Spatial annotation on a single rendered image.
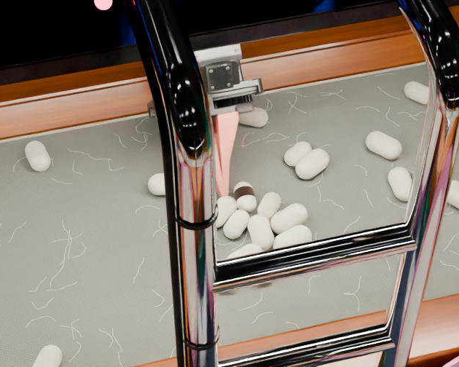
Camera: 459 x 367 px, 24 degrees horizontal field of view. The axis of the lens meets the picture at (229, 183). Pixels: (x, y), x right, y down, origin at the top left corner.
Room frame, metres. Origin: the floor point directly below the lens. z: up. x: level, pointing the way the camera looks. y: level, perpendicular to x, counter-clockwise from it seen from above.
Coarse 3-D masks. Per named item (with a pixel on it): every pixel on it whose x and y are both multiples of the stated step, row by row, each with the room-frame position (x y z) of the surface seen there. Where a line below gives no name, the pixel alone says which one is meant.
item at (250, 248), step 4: (248, 244) 0.58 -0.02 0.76; (252, 244) 0.58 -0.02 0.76; (240, 248) 0.57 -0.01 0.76; (244, 248) 0.57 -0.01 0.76; (248, 248) 0.57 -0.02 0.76; (252, 248) 0.57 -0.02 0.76; (256, 248) 0.57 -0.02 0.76; (260, 248) 0.57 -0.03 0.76; (236, 252) 0.57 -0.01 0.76; (240, 252) 0.57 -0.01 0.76; (244, 252) 0.57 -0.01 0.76; (248, 252) 0.57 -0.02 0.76; (252, 252) 0.57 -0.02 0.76; (228, 256) 0.57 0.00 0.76; (232, 256) 0.56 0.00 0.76
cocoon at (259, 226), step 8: (256, 216) 0.61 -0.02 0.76; (264, 216) 0.61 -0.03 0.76; (248, 224) 0.60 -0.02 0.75; (256, 224) 0.60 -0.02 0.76; (264, 224) 0.60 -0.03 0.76; (256, 232) 0.59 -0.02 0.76; (264, 232) 0.59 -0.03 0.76; (256, 240) 0.58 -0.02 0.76; (264, 240) 0.58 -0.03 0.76; (272, 240) 0.59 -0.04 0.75; (264, 248) 0.58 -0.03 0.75
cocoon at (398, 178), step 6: (396, 168) 0.67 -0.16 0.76; (402, 168) 0.67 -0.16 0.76; (390, 174) 0.66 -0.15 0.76; (396, 174) 0.66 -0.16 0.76; (402, 174) 0.66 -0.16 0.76; (408, 174) 0.66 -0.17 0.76; (390, 180) 0.66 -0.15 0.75; (396, 180) 0.65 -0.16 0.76; (402, 180) 0.65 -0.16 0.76; (408, 180) 0.65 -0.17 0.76; (396, 186) 0.65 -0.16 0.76; (402, 186) 0.64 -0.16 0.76; (408, 186) 0.64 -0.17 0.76; (396, 192) 0.64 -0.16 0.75; (402, 192) 0.64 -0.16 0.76; (408, 192) 0.64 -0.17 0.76; (402, 198) 0.64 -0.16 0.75; (408, 198) 0.64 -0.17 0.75
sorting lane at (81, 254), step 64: (64, 128) 0.74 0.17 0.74; (128, 128) 0.74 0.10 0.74; (256, 128) 0.74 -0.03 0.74; (320, 128) 0.74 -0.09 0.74; (384, 128) 0.74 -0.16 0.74; (0, 192) 0.65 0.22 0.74; (64, 192) 0.65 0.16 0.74; (128, 192) 0.65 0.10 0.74; (256, 192) 0.65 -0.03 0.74; (320, 192) 0.65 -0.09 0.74; (384, 192) 0.65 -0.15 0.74; (0, 256) 0.58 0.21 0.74; (64, 256) 0.58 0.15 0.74; (128, 256) 0.58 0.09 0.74; (448, 256) 0.58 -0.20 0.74; (0, 320) 0.51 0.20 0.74; (64, 320) 0.51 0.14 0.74; (128, 320) 0.51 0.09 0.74; (256, 320) 0.51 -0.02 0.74; (320, 320) 0.51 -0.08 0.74
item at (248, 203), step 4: (240, 184) 0.65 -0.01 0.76; (244, 184) 0.65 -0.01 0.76; (248, 184) 0.65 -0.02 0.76; (236, 188) 0.65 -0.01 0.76; (244, 196) 0.63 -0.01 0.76; (248, 196) 0.63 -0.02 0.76; (252, 196) 0.64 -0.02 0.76; (240, 200) 0.63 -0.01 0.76; (244, 200) 0.63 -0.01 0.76; (248, 200) 0.63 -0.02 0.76; (252, 200) 0.63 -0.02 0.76; (240, 204) 0.63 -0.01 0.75; (244, 204) 0.63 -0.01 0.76; (248, 204) 0.63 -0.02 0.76; (252, 204) 0.63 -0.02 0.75; (240, 208) 0.63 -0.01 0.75; (244, 208) 0.62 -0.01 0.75; (248, 208) 0.62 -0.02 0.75; (252, 208) 0.63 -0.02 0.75; (248, 212) 0.62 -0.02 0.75
